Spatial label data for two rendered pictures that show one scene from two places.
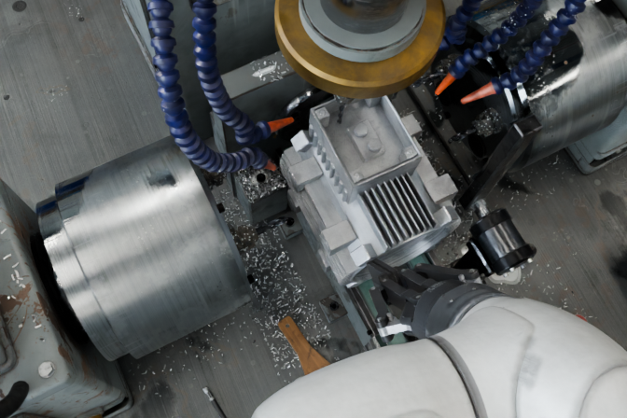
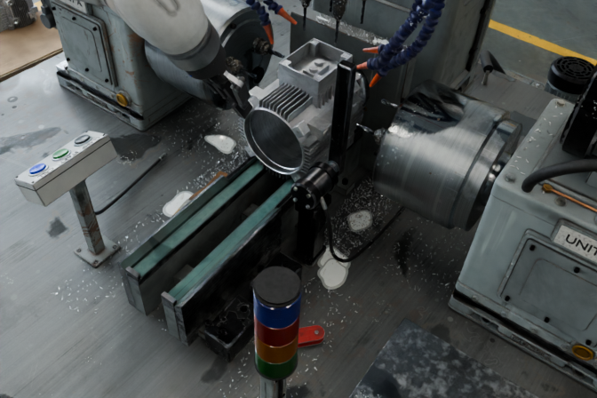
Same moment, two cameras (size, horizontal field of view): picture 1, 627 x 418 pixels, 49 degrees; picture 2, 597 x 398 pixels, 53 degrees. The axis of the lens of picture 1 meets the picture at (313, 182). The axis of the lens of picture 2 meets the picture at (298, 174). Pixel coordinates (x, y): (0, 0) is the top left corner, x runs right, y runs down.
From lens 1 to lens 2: 1.01 m
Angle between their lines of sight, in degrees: 41
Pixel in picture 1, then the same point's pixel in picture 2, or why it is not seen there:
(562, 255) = (369, 312)
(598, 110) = (435, 173)
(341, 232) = (259, 92)
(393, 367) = not seen: outside the picture
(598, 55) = (461, 135)
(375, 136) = (320, 69)
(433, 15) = not seen: outside the picture
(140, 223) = (206, 1)
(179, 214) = (218, 10)
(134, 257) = not seen: hidden behind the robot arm
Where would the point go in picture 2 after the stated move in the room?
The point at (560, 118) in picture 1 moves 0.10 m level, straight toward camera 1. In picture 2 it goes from (406, 147) to (352, 137)
